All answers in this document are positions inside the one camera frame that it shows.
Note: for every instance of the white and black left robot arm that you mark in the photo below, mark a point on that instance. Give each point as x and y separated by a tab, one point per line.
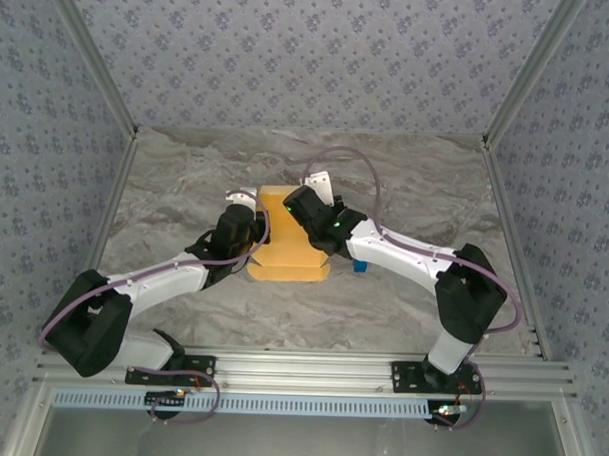
91	325

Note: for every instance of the yellow paper box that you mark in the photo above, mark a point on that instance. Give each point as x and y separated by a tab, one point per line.
283	252

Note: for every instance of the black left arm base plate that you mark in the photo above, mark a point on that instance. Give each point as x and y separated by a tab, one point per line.
144	377

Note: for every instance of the grey metal sheet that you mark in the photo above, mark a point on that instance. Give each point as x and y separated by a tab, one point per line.
297	443

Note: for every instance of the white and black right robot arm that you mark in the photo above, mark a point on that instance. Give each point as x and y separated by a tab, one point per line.
467	299

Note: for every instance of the aluminium corner post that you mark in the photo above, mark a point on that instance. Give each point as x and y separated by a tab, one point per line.
90	55
535	71

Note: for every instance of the small blue piece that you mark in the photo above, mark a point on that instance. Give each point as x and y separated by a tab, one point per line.
360	267

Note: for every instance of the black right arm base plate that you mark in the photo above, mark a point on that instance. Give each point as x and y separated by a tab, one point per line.
404	376

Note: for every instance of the aluminium side rail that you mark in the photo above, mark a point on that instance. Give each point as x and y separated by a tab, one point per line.
104	231
515	220

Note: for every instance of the small black controller board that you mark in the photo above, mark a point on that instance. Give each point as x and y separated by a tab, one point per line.
445	412
161	400

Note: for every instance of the long aluminium mounting rail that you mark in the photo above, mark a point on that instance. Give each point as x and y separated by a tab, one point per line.
299	368

